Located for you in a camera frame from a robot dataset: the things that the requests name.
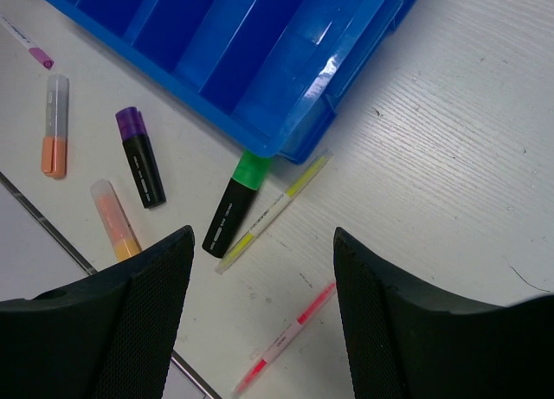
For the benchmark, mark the yellow orange highlighter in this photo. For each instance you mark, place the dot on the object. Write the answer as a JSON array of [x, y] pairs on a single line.
[[114, 220]]

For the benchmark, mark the thin yellow highlighter pen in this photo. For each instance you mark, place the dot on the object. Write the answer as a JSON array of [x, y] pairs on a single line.
[[273, 211]]

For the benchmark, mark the thin pink highlighter pen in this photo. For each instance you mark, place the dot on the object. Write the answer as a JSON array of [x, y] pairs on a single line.
[[284, 340]]

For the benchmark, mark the magenta capped white marker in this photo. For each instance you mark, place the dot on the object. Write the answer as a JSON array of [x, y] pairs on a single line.
[[34, 50]]

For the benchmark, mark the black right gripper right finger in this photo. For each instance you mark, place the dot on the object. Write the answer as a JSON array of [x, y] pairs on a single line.
[[406, 338]]

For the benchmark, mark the orange grey highlighter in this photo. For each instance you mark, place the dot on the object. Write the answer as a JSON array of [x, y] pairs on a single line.
[[55, 141]]

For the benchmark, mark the blue plastic divided tray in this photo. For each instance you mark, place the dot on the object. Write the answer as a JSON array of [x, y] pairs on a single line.
[[269, 73]]

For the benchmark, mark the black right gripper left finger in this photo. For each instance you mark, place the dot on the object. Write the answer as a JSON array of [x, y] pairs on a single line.
[[109, 335]]

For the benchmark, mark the green black highlighter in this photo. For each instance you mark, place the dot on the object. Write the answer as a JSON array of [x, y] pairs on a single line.
[[240, 192]]

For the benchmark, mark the purple black highlighter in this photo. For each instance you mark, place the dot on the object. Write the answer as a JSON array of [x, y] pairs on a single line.
[[140, 156]]

